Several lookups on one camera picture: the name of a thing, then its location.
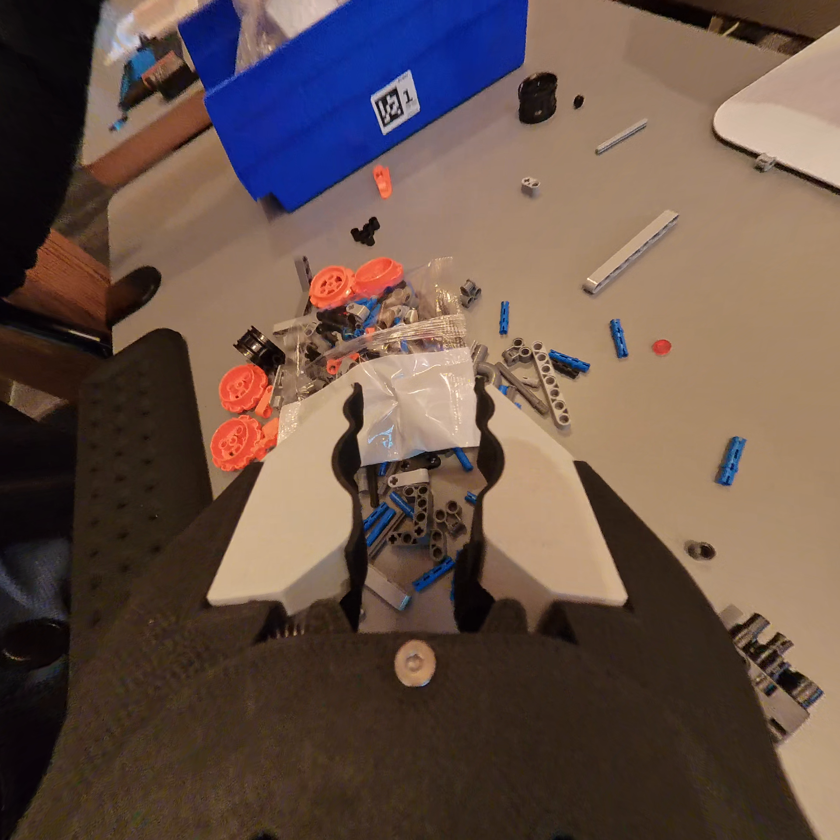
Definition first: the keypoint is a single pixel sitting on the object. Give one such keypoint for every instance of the pile of small building pieces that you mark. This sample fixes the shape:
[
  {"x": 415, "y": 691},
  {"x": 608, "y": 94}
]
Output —
[{"x": 420, "y": 518}]

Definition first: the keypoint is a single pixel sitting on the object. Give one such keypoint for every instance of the thin grey axle piece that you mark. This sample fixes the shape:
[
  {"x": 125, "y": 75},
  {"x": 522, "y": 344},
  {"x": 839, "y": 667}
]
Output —
[{"x": 621, "y": 136}]

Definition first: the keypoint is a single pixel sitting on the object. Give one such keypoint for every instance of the small black connector piece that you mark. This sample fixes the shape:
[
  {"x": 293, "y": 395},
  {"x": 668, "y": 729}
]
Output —
[{"x": 366, "y": 232}]

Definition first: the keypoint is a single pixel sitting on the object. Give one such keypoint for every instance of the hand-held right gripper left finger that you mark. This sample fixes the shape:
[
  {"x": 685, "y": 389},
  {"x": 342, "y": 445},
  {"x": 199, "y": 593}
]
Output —
[{"x": 289, "y": 525}]

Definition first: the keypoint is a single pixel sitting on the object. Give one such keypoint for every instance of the small orange piece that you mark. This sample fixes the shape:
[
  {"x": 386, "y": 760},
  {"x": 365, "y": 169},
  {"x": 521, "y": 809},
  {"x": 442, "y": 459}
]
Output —
[{"x": 382, "y": 182}]

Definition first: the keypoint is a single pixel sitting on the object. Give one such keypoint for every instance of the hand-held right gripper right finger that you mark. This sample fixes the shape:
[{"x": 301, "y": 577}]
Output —
[{"x": 544, "y": 525}]

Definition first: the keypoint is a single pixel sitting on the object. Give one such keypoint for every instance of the light grey long beam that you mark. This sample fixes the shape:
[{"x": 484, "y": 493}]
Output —
[{"x": 631, "y": 251}]

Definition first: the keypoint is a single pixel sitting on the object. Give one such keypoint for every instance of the black plastic wheel rim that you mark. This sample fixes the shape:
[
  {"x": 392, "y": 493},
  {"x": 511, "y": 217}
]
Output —
[
  {"x": 257, "y": 346},
  {"x": 538, "y": 98}
]

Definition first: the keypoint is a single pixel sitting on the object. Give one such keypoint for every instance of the white backed clear parts bag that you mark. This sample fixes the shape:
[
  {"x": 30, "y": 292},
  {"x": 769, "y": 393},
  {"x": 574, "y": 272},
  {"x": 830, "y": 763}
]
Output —
[{"x": 420, "y": 400}]

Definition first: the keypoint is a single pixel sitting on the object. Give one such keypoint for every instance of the set of orange toothed wheels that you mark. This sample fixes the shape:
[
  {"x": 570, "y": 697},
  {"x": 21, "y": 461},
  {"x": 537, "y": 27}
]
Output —
[{"x": 239, "y": 387}]

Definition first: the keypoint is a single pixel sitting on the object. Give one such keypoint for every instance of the small grey round connector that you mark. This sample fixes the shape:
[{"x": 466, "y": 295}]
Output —
[{"x": 531, "y": 186}]

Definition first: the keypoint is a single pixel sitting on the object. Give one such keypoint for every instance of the blue labelled plastic bin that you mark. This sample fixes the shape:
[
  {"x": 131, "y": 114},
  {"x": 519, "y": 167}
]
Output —
[{"x": 315, "y": 118}]

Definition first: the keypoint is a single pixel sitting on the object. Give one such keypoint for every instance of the small grey bush piece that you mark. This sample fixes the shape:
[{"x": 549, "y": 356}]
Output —
[{"x": 699, "y": 548}]

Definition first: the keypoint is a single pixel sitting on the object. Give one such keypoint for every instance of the small grey clip piece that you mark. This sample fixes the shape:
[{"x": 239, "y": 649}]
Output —
[{"x": 764, "y": 163}]

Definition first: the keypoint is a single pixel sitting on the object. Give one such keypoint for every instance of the white and wood book stand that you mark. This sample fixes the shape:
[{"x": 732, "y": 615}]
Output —
[{"x": 787, "y": 111}]

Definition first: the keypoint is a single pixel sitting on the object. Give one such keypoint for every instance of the blue pin piece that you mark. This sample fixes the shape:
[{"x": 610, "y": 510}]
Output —
[
  {"x": 730, "y": 460},
  {"x": 618, "y": 338},
  {"x": 569, "y": 361}
]

